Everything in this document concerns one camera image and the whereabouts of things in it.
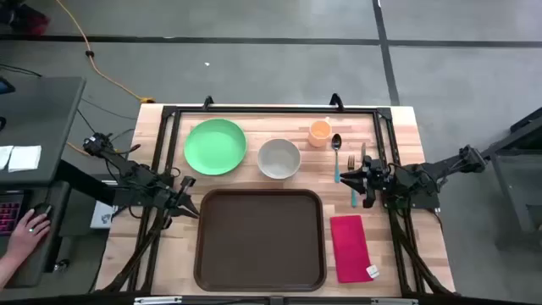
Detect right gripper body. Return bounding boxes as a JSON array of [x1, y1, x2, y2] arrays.
[[362, 155, 393, 208]]

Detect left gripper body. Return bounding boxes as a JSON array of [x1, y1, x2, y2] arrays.
[[156, 175, 197, 219]]

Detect blue-handled fork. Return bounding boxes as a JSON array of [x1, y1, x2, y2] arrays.
[[347, 154, 359, 208]]

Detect blue-handled spoon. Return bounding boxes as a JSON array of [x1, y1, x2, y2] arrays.
[[331, 133, 343, 184]]

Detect orange ribbed cup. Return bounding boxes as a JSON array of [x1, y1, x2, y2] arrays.
[[307, 116, 334, 148]]

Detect red cloth napkin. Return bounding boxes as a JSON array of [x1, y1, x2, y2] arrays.
[[329, 214, 380, 284]]

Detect green plate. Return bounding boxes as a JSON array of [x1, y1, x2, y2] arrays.
[[183, 118, 248, 176]]

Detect grey bowl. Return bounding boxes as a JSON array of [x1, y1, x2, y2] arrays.
[[257, 138, 302, 180]]

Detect person's forearm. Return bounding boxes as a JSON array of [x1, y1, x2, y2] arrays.
[[0, 252, 25, 291]]

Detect brown plastic tray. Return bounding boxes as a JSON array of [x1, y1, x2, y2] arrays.
[[193, 188, 328, 293]]

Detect white box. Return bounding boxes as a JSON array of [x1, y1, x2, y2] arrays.
[[90, 200, 119, 230]]

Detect grey metal cart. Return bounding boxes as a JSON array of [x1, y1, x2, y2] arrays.
[[480, 108, 542, 251]]

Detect person's hand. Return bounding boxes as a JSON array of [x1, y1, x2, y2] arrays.
[[3, 208, 52, 264]]

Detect white paper sheet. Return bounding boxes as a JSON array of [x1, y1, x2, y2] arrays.
[[7, 145, 43, 173], [0, 145, 14, 170]]

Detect grey desk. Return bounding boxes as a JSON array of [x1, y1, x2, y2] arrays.
[[0, 75, 87, 289]]

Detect backlit keyboard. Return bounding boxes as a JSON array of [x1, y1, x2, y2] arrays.
[[0, 190, 25, 236]]

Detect dark screen device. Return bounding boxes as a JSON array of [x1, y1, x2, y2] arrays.
[[0, 75, 17, 96]]

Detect person's foot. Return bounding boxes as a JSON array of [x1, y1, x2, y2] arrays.
[[10, 3, 51, 36]]

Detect silver metal bracket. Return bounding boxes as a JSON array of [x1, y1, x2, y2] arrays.
[[370, 297, 420, 305], [133, 296, 184, 305]]

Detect yellow extension cable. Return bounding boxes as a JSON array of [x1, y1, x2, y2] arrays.
[[53, 0, 157, 157]]

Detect black aluminium table frame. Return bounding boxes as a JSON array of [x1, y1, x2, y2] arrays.
[[99, 103, 457, 297]]

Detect black floor cable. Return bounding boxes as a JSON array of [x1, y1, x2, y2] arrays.
[[79, 96, 137, 122]]

